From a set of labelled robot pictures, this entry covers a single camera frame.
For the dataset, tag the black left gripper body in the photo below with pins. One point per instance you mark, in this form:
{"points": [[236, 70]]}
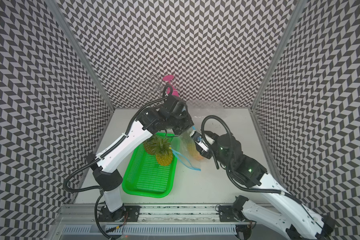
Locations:
{"points": [[179, 125]]}

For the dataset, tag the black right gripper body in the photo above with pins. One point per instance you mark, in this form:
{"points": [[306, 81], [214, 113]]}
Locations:
{"points": [[216, 154]]}

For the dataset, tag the clear zip-top bag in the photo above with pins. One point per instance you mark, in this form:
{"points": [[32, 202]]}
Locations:
{"points": [[176, 148], [185, 138]]}

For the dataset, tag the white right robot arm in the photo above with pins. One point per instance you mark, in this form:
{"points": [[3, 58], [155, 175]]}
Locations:
{"points": [[293, 220]]}

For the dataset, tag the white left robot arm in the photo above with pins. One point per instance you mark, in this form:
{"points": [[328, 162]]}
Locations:
{"points": [[144, 124]]}

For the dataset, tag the pink plastic wine glass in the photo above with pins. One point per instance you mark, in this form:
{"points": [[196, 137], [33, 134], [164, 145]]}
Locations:
{"points": [[170, 88]]}

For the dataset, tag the green plastic basket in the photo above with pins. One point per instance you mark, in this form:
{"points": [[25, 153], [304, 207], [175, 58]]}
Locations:
{"points": [[146, 176]]}

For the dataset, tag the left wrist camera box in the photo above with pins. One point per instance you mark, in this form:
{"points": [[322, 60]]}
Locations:
{"points": [[173, 106]]}

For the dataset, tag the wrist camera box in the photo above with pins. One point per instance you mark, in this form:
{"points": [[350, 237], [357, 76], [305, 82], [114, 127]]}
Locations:
{"points": [[201, 145], [173, 106]]}

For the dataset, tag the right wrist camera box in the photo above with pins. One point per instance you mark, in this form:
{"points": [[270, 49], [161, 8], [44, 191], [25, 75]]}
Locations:
{"points": [[201, 145]]}

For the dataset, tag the aluminium front rail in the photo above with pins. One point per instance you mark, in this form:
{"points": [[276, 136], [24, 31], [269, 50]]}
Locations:
{"points": [[150, 221]]}

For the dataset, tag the aluminium corner post left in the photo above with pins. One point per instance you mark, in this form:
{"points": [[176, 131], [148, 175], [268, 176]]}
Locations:
{"points": [[59, 17]]}

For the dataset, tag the aluminium corner post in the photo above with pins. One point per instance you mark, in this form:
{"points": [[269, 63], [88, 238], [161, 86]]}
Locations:
{"points": [[295, 16], [59, 17]]}

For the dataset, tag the aluminium corner post right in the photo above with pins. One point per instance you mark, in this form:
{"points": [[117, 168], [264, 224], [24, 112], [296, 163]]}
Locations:
{"points": [[295, 16]]}

